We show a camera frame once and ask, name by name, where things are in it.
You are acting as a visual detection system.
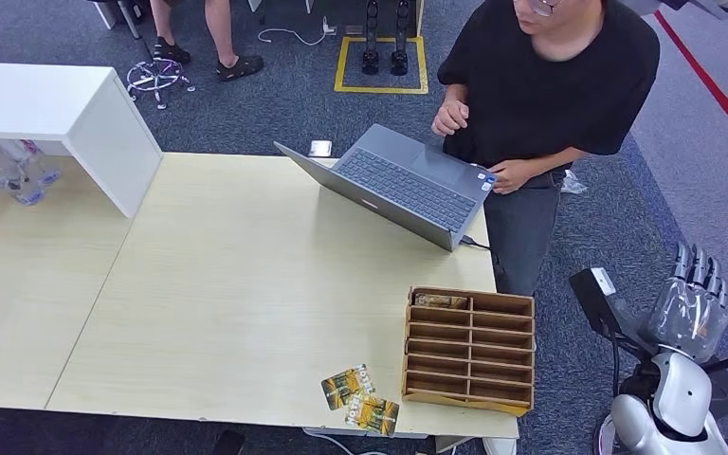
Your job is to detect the person's right hand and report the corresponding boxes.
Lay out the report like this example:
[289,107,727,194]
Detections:
[430,98,471,138]

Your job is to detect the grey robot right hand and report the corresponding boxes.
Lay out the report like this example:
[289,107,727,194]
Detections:
[643,241,728,365]

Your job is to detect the person's left hand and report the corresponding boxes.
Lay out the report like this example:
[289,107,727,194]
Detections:
[487,157,537,196]

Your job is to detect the person in black shirt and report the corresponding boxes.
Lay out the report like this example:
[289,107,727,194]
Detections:
[430,0,663,299]

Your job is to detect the hotel card inside organizer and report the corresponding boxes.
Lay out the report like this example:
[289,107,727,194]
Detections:
[413,293,470,311]

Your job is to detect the wooden slotted card organizer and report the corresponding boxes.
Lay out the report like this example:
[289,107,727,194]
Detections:
[400,285,537,418]

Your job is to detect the person in sandals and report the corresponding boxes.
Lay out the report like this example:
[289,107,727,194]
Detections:
[148,0,265,83]

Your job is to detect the yellow black hotel card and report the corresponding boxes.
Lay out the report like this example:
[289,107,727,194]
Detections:
[344,393,402,438]
[320,363,376,412]

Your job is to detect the crumpled clear plastic wrapper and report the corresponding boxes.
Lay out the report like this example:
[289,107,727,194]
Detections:
[559,169,589,195]

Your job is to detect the grey open laptop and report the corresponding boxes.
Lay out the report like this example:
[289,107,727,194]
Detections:
[273,123,499,254]

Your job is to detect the black robot leg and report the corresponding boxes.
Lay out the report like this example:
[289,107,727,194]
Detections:
[361,0,382,77]
[390,0,411,78]

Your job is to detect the black round stand base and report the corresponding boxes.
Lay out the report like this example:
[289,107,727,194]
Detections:
[707,362,728,421]

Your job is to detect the yellow floor tape square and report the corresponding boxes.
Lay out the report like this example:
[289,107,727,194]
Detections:
[333,35,430,96]

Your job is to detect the clear-framed eyeglasses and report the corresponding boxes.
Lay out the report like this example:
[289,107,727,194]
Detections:
[512,0,564,19]

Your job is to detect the silver-rimmed round black base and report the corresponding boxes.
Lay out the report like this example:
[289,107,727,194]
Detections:
[591,412,616,455]

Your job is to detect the chrome stool base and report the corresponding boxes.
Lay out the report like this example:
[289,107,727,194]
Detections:
[125,56,197,112]

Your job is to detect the white furniture legs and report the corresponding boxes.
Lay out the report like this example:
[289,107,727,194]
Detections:
[86,0,147,42]

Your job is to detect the white desk riser shelf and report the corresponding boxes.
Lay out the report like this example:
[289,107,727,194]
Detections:
[0,61,165,220]

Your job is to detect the clear plastic water bottle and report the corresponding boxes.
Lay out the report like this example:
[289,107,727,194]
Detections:
[0,138,63,189]
[0,136,46,208]

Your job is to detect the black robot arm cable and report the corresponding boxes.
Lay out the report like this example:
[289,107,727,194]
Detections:
[607,331,624,407]

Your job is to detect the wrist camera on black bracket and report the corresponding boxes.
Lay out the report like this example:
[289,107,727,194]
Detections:
[568,266,655,360]

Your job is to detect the white floor cable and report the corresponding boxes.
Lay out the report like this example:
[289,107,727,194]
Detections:
[257,26,329,49]

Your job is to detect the white cable under table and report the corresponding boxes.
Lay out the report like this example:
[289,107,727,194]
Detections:
[301,428,391,455]

